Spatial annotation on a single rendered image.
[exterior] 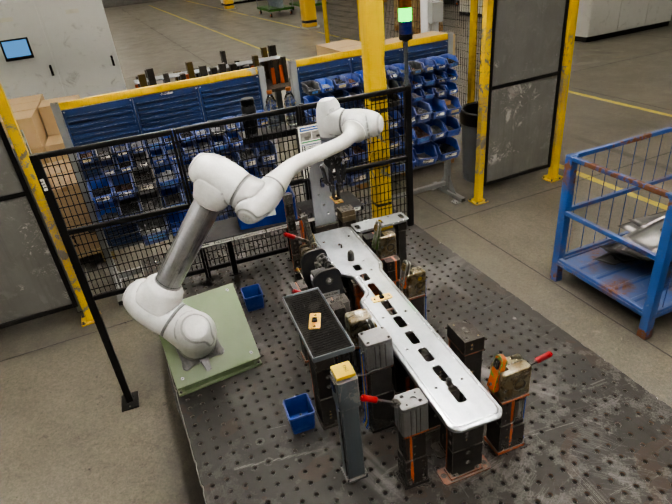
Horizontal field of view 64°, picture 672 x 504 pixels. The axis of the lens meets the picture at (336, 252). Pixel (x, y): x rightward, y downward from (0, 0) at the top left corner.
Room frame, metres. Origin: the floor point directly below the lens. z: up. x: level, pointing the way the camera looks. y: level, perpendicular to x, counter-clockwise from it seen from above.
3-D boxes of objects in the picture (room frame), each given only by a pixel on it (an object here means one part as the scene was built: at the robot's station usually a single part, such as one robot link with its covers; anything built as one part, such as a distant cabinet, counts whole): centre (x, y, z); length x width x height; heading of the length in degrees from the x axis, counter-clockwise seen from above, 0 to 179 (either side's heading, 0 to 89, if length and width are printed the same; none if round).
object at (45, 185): (2.66, 0.42, 0.77); 1.97 x 0.14 x 1.55; 107
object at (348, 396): (1.20, 0.02, 0.92); 0.08 x 0.08 x 0.44; 17
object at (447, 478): (1.16, -0.35, 0.84); 0.18 x 0.06 x 0.29; 107
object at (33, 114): (5.92, 3.00, 0.52); 1.20 x 0.80 x 1.05; 18
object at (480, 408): (1.75, -0.18, 1.00); 1.38 x 0.22 x 0.02; 17
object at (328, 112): (2.20, -0.04, 1.63); 0.13 x 0.11 x 0.16; 59
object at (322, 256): (1.80, 0.06, 0.94); 0.18 x 0.13 x 0.49; 17
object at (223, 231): (2.57, 0.29, 1.01); 0.90 x 0.22 x 0.03; 107
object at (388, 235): (2.21, -0.24, 0.87); 0.12 x 0.09 x 0.35; 107
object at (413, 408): (1.15, -0.17, 0.88); 0.11 x 0.10 x 0.36; 107
